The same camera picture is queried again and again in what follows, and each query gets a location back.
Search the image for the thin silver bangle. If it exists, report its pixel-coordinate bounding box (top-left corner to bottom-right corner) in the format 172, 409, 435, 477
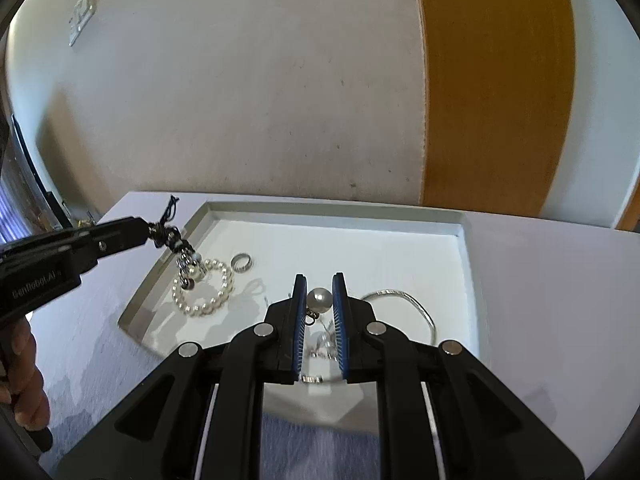
360, 289, 437, 346

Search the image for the person's left hand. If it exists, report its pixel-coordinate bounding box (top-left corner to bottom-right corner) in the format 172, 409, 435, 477
1, 318, 51, 431

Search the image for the dark monitor screen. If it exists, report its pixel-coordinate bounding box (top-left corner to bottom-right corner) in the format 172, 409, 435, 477
11, 115, 72, 229

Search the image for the white shallow cardboard tray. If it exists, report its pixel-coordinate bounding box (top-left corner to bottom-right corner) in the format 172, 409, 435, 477
117, 199, 482, 401

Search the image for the white pearl bracelet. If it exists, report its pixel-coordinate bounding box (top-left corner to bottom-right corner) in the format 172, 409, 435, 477
170, 257, 237, 319

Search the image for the white wall switch plate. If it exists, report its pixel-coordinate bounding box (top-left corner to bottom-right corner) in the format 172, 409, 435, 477
68, 0, 96, 47

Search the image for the orange wooden door frame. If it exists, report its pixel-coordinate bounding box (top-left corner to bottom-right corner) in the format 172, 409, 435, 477
420, 0, 575, 217

